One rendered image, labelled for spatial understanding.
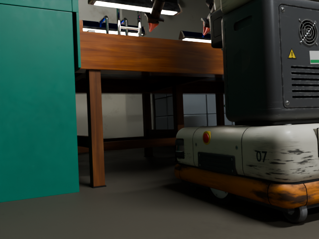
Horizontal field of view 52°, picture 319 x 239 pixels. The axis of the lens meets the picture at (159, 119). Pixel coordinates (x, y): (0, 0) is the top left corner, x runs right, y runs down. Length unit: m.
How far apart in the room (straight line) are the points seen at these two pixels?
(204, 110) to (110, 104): 1.19
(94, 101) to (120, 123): 2.31
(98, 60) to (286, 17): 0.92
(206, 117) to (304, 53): 3.19
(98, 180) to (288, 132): 1.00
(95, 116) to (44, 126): 0.26
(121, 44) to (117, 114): 2.27
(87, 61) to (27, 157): 0.53
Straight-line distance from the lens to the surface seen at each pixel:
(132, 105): 4.72
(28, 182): 1.55
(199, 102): 4.18
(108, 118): 3.90
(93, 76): 1.66
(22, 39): 1.58
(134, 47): 1.75
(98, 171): 1.66
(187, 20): 5.39
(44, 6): 1.64
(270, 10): 1.09
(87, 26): 2.62
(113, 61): 1.69
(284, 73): 1.07
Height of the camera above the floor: 0.30
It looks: 1 degrees up
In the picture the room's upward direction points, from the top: 2 degrees counter-clockwise
